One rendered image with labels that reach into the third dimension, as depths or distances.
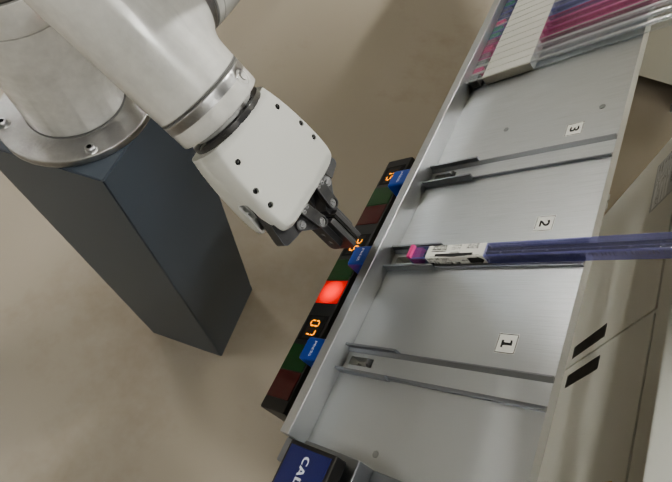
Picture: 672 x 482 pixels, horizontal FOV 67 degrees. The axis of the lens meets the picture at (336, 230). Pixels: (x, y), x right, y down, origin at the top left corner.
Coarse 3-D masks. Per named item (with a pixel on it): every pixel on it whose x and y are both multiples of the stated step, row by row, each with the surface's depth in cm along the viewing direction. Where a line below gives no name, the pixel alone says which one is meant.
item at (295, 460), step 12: (288, 456) 36; (300, 456) 36; (312, 456) 35; (324, 456) 34; (288, 468) 36; (300, 468) 35; (312, 468) 34; (324, 468) 34; (276, 480) 36; (288, 480) 35; (300, 480) 34; (312, 480) 34
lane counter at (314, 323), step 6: (312, 318) 55; (318, 318) 54; (324, 318) 54; (306, 324) 55; (312, 324) 54; (318, 324) 54; (324, 324) 53; (306, 330) 54; (312, 330) 54; (318, 330) 53; (300, 336) 54; (306, 336) 54; (312, 336) 53; (318, 336) 52
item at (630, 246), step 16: (528, 240) 40; (544, 240) 39; (560, 240) 38; (576, 240) 37; (592, 240) 36; (608, 240) 35; (624, 240) 34; (640, 240) 34; (656, 240) 33; (416, 256) 47; (496, 256) 41; (512, 256) 40; (528, 256) 39; (544, 256) 38; (560, 256) 37; (576, 256) 37; (592, 256) 36; (608, 256) 35; (624, 256) 34; (640, 256) 34; (656, 256) 33
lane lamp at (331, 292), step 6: (330, 282) 57; (336, 282) 57; (342, 282) 56; (324, 288) 57; (330, 288) 57; (336, 288) 56; (342, 288) 55; (324, 294) 57; (330, 294) 56; (336, 294) 55; (318, 300) 57; (324, 300) 56; (330, 300) 55; (336, 300) 54
